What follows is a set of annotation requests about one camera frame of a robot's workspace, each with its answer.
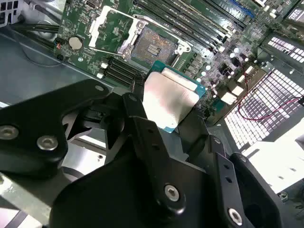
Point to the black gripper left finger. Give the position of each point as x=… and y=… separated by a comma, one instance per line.
x=47, y=114

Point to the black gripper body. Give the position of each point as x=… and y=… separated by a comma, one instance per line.
x=107, y=194

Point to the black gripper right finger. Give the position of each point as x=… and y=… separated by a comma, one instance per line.
x=223, y=194

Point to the metal socket cover frame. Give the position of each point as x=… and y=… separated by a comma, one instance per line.
x=97, y=25

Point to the silver topped CPU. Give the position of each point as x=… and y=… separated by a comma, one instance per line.
x=166, y=99

